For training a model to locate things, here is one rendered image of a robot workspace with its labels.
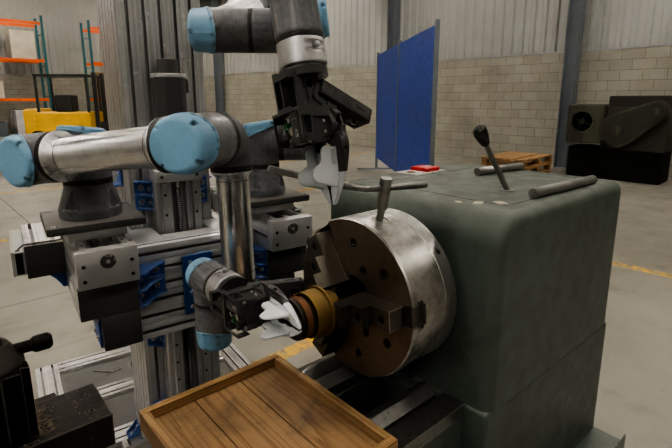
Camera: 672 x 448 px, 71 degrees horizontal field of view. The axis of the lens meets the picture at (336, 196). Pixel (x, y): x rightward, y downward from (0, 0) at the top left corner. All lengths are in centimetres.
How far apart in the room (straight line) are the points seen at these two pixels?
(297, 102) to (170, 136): 32
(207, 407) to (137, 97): 91
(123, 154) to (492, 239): 74
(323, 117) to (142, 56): 90
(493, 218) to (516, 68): 1105
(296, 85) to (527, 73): 1116
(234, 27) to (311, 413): 70
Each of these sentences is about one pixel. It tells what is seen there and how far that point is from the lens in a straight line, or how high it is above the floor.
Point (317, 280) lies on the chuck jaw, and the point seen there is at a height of 113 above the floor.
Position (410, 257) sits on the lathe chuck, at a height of 119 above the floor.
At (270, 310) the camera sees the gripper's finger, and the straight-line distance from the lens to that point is 84.
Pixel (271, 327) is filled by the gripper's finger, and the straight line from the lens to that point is 87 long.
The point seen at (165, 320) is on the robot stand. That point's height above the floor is 85.
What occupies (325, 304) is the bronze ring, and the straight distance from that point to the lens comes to 85.
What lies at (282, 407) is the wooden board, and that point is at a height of 89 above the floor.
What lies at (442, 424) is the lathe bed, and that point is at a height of 85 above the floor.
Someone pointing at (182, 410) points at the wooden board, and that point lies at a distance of 102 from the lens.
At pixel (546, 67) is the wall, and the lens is 1163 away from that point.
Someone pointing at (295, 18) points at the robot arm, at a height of 158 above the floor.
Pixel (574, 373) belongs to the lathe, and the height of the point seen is 79.
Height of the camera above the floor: 146
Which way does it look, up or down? 12 degrees down
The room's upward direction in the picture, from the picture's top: straight up
